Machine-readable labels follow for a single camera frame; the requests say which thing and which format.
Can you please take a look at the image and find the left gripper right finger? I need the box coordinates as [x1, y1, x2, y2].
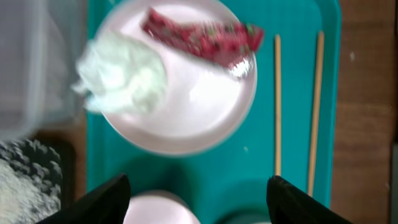
[266, 175, 351, 224]

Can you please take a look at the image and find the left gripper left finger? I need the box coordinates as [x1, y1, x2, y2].
[37, 174, 131, 224]

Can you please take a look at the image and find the small white plate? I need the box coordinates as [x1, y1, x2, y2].
[123, 190, 200, 224]

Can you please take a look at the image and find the white napkin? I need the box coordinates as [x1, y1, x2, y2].
[72, 32, 167, 114]

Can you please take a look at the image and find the red snack wrapper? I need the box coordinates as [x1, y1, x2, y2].
[141, 8, 265, 68]

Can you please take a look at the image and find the grey bowl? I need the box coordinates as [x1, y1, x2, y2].
[216, 213, 271, 224]

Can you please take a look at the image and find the teal plastic tray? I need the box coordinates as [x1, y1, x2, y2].
[86, 0, 341, 223]

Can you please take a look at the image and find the right wooden chopstick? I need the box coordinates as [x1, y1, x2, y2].
[307, 31, 325, 197]

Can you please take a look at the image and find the wooden chopstick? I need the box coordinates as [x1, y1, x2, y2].
[274, 34, 282, 175]
[307, 31, 325, 197]

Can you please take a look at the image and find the large white plate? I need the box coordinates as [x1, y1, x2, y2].
[97, 1, 257, 155]

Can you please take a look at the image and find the left wooden chopstick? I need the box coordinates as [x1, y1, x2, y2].
[274, 34, 282, 175]

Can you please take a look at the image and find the clear plastic bin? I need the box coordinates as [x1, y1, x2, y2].
[1, 0, 86, 141]

